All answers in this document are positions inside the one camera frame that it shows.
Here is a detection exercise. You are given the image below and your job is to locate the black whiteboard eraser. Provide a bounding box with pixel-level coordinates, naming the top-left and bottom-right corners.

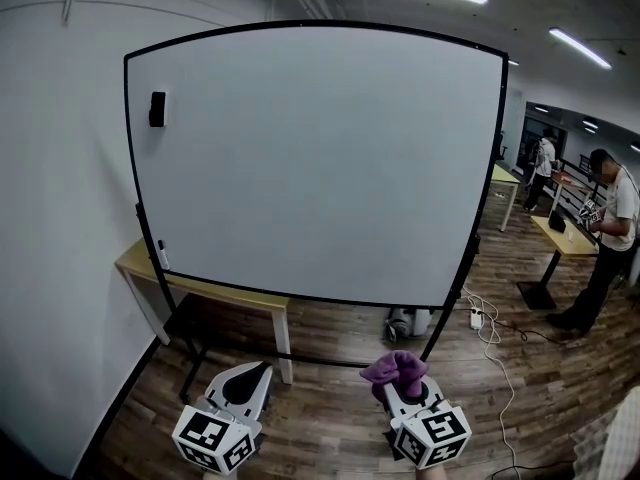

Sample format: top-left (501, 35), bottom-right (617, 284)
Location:
top-left (148, 91), bottom-right (167, 128)

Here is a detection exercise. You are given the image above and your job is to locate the white cable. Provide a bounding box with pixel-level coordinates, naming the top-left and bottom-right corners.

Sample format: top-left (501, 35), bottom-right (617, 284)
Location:
top-left (458, 287), bottom-right (517, 469)

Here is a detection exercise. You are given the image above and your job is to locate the person's right forearm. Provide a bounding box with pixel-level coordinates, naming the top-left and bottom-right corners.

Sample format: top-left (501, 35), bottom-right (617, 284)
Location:
top-left (413, 462), bottom-right (449, 480)

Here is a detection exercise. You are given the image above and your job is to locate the black-framed whiteboard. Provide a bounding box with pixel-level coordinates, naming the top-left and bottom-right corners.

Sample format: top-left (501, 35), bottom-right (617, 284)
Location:
top-left (123, 19), bottom-right (510, 405)

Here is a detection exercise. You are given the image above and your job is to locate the person's light checked clothing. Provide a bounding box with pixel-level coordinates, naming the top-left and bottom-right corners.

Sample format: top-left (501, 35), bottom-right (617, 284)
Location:
top-left (569, 385), bottom-right (640, 480)

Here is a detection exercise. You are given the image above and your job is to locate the purple cloth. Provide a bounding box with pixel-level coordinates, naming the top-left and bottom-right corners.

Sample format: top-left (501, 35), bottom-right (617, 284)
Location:
top-left (359, 350), bottom-right (430, 400)

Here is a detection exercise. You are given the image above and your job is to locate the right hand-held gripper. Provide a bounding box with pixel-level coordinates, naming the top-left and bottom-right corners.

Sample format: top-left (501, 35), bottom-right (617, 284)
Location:
top-left (382, 378), bottom-right (473, 468)

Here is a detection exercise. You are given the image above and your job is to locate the white device on floor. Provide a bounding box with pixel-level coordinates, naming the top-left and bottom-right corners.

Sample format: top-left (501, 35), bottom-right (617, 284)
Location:
top-left (384, 306), bottom-right (432, 340)

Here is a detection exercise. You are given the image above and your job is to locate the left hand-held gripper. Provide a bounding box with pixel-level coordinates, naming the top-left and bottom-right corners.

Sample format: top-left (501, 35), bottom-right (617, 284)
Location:
top-left (172, 360), bottom-right (275, 474)

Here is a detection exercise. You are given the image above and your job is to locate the wooden table with white frame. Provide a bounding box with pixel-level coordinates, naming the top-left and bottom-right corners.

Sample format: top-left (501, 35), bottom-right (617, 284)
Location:
top-left (489, 163), bottom-right (522, 233)

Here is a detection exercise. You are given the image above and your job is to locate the black metal railing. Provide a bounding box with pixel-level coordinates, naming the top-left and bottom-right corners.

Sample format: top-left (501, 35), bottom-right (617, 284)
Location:
top-left (554, 155), bottom-right (609, 219)

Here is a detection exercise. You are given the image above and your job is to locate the black cable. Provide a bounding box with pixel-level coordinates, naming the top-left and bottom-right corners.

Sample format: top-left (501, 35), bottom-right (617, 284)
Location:
top-left (479, 459), bottom-right (576, 480)
top-left (492, 317), bottom-right (576, 345)

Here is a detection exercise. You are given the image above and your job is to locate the wooden table with white legs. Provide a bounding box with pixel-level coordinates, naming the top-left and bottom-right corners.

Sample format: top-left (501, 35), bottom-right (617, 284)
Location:
top-left (114, 237), bottom-right (294, 385)

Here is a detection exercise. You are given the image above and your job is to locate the wooden table with black pedestal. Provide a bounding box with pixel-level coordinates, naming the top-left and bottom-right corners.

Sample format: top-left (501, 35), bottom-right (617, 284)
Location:
top-left (517, 215), bottom-right (600, 311)

